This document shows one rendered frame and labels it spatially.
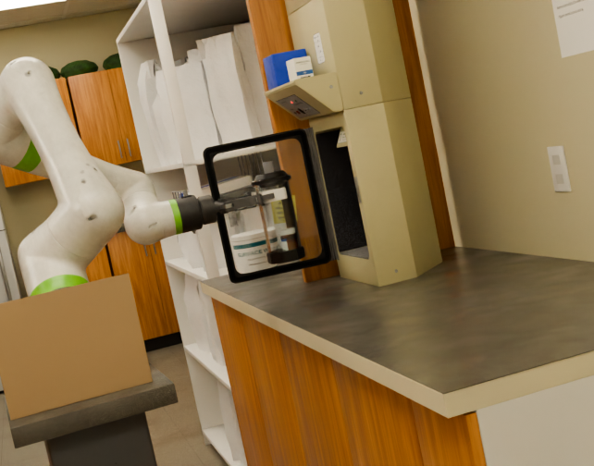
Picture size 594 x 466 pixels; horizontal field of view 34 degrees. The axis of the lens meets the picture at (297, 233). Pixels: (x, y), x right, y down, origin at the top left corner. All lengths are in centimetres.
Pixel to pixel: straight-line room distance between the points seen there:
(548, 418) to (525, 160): 115
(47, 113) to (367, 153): 83
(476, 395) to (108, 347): 80
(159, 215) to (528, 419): 124
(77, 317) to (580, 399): 97
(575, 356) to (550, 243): 102
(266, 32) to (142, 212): 70
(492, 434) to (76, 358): 86
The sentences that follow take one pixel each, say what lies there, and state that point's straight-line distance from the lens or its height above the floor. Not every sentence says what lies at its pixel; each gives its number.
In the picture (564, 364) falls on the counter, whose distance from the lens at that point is 162.
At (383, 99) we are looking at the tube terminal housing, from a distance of 259.
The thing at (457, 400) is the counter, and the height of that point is 92.
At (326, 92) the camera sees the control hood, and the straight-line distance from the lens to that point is 254.
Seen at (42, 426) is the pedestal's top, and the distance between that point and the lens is 196.
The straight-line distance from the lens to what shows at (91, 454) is 204.
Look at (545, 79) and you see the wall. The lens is 249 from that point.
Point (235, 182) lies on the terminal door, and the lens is 281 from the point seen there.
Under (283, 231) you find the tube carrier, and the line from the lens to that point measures 259.
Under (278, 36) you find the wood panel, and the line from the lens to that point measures 291.
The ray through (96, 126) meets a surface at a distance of 767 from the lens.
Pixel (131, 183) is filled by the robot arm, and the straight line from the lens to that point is 260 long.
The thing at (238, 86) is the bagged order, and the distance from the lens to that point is 378.
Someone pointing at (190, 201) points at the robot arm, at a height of 126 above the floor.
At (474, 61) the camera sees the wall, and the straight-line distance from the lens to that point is 280.
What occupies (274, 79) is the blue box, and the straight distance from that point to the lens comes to 272.
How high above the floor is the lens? 137
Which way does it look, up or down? 5 degrees down
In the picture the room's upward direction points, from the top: 12 degrees counter-clockwise
